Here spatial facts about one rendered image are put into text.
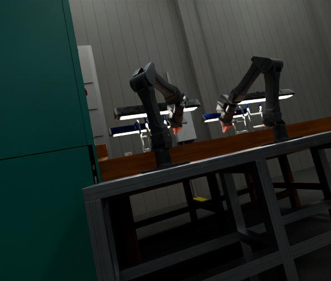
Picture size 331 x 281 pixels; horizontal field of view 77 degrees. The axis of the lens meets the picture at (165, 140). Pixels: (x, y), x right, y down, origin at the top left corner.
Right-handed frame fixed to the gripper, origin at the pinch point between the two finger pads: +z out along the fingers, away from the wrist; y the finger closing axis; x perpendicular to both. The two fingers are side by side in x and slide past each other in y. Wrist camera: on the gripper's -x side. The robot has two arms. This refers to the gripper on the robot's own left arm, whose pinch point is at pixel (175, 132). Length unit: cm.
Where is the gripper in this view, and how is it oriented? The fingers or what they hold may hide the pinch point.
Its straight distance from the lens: 122.9
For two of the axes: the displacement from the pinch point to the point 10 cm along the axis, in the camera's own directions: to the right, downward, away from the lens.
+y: -9.3, 1.6, -3.4
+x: 3.7, 6.2, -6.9
